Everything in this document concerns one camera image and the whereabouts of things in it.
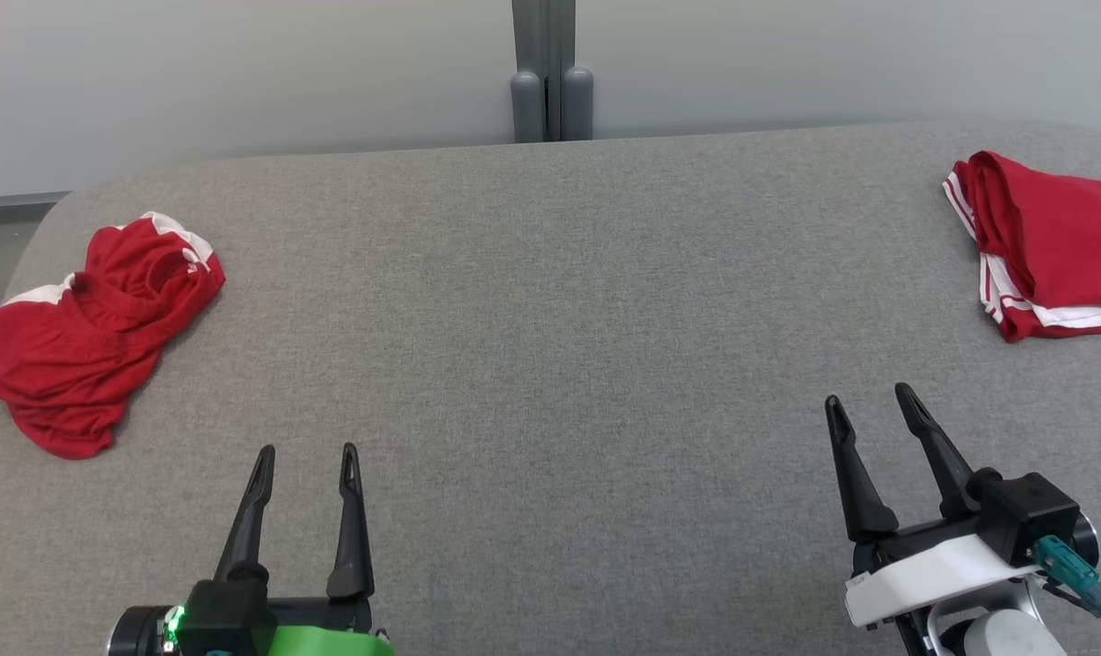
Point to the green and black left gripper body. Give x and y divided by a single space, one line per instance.
323 638

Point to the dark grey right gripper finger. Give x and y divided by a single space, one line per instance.
859 492
942 465

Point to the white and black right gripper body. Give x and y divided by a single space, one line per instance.
924 574

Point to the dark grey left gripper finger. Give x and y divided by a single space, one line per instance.
352 538
248 519

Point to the red shirt with white trim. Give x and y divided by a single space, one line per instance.
77 346

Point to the red jersey with dark lettering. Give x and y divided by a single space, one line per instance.
1061 237

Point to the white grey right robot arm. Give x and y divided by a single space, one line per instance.
1006 638

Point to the dark grey skirting strip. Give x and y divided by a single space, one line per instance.
13 202

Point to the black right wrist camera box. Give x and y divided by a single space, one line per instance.
1024 510

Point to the grey partition post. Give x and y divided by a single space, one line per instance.
552 82

